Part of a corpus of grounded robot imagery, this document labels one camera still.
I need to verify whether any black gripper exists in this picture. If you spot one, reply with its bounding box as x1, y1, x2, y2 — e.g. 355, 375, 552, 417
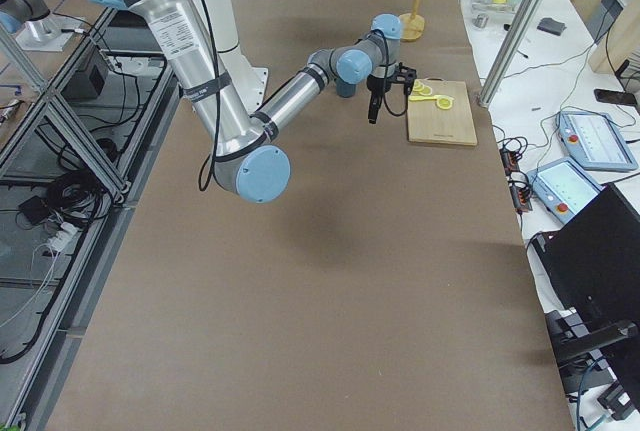
367, 75, 393, 124

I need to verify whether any white camera pole base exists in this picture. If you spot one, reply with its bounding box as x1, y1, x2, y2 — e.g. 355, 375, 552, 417
205, 0, 268, 113

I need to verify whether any black smartphone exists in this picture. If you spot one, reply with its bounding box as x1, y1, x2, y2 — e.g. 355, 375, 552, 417
594, 88, 637, 106

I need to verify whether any blue teach pendant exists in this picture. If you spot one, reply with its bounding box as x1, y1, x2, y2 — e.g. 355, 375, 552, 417
527, 157, 603, 224
558, 111, 638, 172

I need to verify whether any yellow toy knife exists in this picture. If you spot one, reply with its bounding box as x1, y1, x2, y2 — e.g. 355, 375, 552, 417
408, 94, 441, 101

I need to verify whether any aluminium frame post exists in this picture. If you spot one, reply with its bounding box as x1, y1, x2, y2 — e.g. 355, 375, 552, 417
478, 0, 543, 108

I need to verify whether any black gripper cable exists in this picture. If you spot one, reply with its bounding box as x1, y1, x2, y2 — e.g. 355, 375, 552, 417
377, 30, 411, 117

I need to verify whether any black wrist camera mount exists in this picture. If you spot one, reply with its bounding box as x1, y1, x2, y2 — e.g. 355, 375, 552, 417
392, 62, 417, 96

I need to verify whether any lemon slice toy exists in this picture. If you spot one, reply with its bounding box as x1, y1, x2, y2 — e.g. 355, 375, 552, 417
415, 85, 433, 95
435, 95, 454, 110
412, 80, 424, 92

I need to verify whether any blue teach pendant near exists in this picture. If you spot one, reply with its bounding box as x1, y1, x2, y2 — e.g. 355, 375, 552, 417
527, 157, 603, 224

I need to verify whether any wooden cutting board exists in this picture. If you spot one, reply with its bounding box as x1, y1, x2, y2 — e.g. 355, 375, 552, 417
407, 79, 478, 146

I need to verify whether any small metal cup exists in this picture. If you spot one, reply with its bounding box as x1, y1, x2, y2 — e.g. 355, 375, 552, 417
473, 13, 489, 29

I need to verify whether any black power strip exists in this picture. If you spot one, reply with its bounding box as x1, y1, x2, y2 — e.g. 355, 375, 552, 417
500, 147, 532, 214

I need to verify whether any blue teach pendant far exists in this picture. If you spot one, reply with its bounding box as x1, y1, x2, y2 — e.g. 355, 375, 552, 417
558, 111, 638, 172

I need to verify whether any wooden cup storage rack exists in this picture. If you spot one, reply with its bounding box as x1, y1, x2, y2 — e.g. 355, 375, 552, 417
399, 0, 426, 42

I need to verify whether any grey pad on table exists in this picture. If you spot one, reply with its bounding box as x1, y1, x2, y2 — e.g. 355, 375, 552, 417
537, 17, 566, 36

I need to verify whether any teal cup yellow inside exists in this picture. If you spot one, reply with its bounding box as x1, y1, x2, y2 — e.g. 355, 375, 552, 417
335, 77, 357, 98

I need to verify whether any black monitor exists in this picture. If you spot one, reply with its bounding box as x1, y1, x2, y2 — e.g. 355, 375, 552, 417
533, 184, 639, 406

